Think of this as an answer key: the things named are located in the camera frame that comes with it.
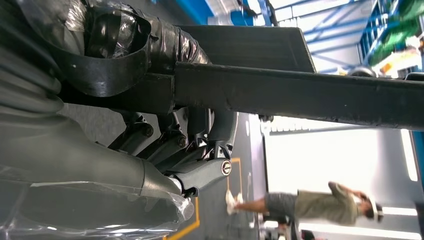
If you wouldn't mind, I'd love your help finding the person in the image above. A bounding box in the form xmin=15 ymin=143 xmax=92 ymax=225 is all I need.
xmin=225 ymin=180 xmax=385 ymax=228

